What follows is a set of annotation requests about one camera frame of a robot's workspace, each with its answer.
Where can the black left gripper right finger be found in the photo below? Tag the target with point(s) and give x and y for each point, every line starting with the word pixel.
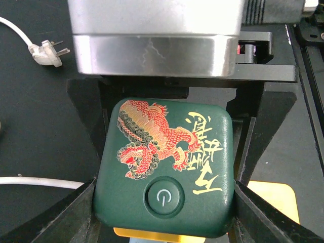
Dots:
pixel 258 221

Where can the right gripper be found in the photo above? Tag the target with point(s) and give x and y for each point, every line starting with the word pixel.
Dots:
pixel 264 95

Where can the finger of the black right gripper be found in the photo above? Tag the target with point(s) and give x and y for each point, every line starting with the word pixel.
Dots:
pixel 85 95

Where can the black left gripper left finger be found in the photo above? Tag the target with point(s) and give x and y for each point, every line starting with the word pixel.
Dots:
pixel 69 220

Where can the yellow cube socket adapter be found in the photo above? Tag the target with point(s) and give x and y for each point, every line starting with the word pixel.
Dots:
pixel 281 196

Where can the light blue plug adapter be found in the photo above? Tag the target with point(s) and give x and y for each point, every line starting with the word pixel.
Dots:
pixel 137 239

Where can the green cube socket adapter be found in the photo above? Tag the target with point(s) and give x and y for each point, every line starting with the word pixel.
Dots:
pixel 167 166

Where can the white three-pin plug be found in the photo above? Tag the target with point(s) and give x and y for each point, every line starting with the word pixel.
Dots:
pixel 46 54

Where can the black aluminium frame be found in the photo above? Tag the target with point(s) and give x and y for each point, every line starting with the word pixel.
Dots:
pixel 309 89

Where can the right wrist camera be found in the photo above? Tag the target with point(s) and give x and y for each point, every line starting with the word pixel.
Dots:
pixel 156 38

